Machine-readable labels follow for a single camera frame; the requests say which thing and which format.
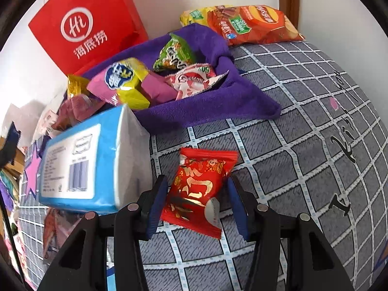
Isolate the dark blue cookie packet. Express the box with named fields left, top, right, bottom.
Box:
left=0, top=121, right=21, bottom=169

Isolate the orange chips bag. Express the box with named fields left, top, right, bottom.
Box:
left=207, top=5, right=305, bottom=46

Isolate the orange toy snack packet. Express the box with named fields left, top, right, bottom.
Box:
left=43, top=208, right=83, bottom=264

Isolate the yellow triangular snack packet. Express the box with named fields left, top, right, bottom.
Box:
left=67, top=74, right=90, bottom=98

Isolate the green snack packet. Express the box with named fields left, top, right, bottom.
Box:
left=153, top=33, right=197, bottom=72

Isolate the pink white candy packet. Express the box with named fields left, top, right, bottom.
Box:
left=165, top=63, right=229, bottom=101

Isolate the blue tissue pack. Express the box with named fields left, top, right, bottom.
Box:
left=37, top=105, right=153, bottom=214

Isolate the yellow chips bag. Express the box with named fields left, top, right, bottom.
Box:
left=179, top=5, right=231, bottom=27

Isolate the purple towel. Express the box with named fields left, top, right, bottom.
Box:
left=80, top=22, right=283, bottom=136

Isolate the grey checkered tablecloth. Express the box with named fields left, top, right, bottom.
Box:
left=19, top=42, right=387, bottom=290

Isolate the red paper shopping bag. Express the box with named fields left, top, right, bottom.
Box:
left=29, top=0, right=148, bottom=74

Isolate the white pink snack packet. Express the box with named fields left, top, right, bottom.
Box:
left=32, top=102, right=60, bottom=141

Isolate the red snack packet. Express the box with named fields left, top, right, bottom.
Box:
left=161, top=148, right=238, bottom=239

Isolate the pink yellow snack packet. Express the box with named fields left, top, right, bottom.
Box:
left=87, top=57, right=178, bottom=110

